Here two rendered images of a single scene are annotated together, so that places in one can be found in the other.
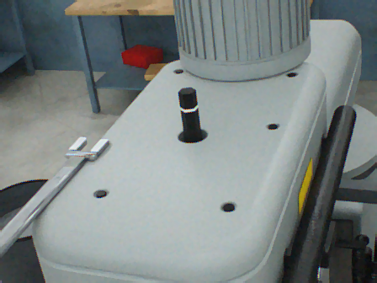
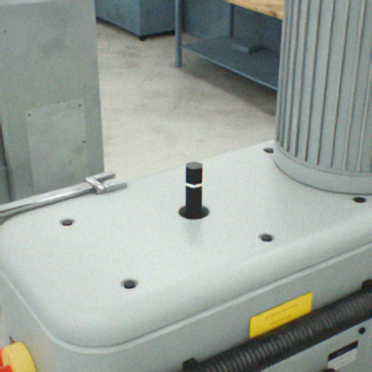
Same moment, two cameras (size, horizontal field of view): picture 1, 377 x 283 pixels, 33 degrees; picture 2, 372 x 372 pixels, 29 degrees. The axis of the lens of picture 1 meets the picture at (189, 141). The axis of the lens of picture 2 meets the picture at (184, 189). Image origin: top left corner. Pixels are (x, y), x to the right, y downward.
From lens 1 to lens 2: 41 cm
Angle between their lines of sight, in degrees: 29
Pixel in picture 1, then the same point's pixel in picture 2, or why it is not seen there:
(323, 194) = (288, 333)
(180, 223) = (79, 276)
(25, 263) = not seen: hidden behind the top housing
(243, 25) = (317, 126)
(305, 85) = (355, 216)
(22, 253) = not seen: hidden behind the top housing
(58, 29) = not seen: outside the picture
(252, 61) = (318, 168)
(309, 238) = (220, 361)
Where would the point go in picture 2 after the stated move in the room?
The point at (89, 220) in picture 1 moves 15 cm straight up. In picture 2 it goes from (31, 237) to (16, 110)
